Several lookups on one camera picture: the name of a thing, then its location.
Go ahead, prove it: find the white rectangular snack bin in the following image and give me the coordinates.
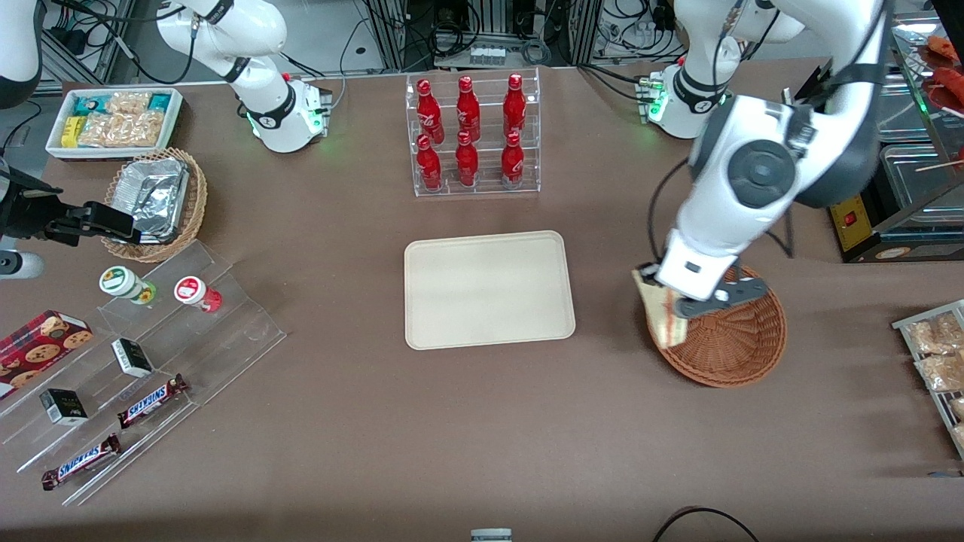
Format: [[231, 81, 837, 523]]
[[45, 87, 184, 160]]

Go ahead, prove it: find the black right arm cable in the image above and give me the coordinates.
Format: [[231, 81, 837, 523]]
[[45, 0, 198, 85]]

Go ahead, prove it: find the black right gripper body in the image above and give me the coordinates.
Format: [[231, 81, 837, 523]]
[[0, 192, 47, 243]]

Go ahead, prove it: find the green lidded white cup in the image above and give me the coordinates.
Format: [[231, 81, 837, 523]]
[[99, 266, 157, 305]]

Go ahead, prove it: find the large clear cracker bag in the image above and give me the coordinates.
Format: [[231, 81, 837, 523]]
[[78, 111, 165, 149]]

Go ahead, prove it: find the black food warmer machine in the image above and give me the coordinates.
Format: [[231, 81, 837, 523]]
[[783, 11, 964, 264]]

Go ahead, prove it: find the clear acrylic stepped shelf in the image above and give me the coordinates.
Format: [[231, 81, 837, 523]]
[[0, 239, 287, 507]]

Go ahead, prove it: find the brown Snickers bar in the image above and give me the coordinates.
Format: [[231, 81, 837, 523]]
[[41, 433, 123, 492], [117, 374, 189, 430]]

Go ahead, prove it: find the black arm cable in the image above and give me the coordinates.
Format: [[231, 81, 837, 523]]
[[45, 0, 198, 85], [648, 160, 796, 261]]

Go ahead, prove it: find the red cola bottle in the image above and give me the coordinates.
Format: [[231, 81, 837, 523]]
[[416, 134, 444, 192], [501, 132, 525, 189], [503, 73, 527, 139], [455, 131, 480, 189], [416, 78, 445, 144], [456, 75, 481, 142]]

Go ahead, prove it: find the small clear cracker bag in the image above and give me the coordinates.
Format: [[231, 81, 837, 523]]
[[105, 91, 151, 116]]

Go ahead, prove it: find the red fried food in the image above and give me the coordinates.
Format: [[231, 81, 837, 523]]
[[923, 34, 964, 114]]

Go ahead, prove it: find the light tan wicker basket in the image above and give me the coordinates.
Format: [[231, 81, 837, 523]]
[[102, 148, 208, 263]]

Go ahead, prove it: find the steel warmer tray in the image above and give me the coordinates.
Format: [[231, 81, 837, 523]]
[[878, 143, 964, 221], [877, 72, 936, 144]]

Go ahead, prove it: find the beige rectangular serving tray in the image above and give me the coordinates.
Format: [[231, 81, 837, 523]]
[[404, 230, 577, 352]]

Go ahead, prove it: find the clear acrylic bottle rack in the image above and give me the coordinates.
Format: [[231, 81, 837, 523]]
[[405, 68, 541, 198]]

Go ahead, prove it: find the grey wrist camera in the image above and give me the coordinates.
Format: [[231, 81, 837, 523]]
[[674, 277, 770, 321], [0, 252, 46, 281]]

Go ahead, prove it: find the aluminium foil container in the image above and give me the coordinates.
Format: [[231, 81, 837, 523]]
[[111, 158, 191, 244]]

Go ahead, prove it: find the grey wire rack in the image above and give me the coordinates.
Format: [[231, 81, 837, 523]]
[[892, 300, 964, 460]]

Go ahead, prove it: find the red cookie box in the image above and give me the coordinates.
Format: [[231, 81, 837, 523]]
[[0, 310, 94, 400]]

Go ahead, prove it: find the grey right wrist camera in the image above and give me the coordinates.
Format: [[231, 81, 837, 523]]
[[0, 252, 46, 281]]

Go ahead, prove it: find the small black box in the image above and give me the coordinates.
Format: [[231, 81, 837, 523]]
[[39, 388, 89, 427], [111, 338, 154, 379]]

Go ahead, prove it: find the black looped cable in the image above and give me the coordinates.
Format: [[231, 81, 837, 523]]
[[651, 507, 761, 542]]

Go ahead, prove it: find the red lidded white cup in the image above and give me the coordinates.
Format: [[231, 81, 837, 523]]
[[174, 276, 223, 313]]

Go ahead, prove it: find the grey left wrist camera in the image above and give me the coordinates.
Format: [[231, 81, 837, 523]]
[[674, 277, 770, 321]]

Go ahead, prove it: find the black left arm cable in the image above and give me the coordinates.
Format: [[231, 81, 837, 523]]
[[648, 160, 796, 261]]

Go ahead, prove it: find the brown round wicker basket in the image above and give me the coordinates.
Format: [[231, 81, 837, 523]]
[[645, 263, 788, 388]]

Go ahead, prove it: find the triangular sandwich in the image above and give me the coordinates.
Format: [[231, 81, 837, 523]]
[[631, 269, 691, 349]]

